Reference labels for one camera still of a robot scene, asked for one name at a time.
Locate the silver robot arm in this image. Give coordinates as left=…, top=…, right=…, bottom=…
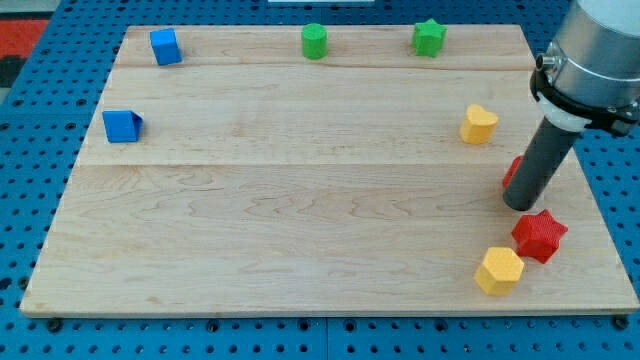
left=530, top=0, right=639, bottom=136

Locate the yellow hexagon block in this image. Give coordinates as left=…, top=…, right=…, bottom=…
left=473, top=247, right=525, bottom=296

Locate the wooden board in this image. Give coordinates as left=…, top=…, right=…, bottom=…
left=21, top=25, right=639, bottom=318

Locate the green cylinder block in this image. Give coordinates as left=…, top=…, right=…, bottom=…
left=301, top=23, right=328, bottom=60

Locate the yellow heart block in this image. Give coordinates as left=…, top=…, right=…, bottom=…
left=459, top=104, right=499, bottom=145

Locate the green star block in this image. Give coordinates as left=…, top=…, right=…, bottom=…
left=412, top=18, right=447, bottom=58

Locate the red block behind rod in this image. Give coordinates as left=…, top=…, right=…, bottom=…
left=502, top=155, right=523, bottom=189

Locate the blue cube block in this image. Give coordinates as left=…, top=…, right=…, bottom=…
left=149, top=28, right=182, bottom=66

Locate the blue triangular prism block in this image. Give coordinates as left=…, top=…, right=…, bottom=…
left=102, top=110, right=143, bottom=143

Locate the red star block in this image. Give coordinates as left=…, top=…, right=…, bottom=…
left=511, top=209, right=569, bottom=264

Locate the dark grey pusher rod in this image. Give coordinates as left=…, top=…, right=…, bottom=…
left=503, top=117, right=579, bottom=211

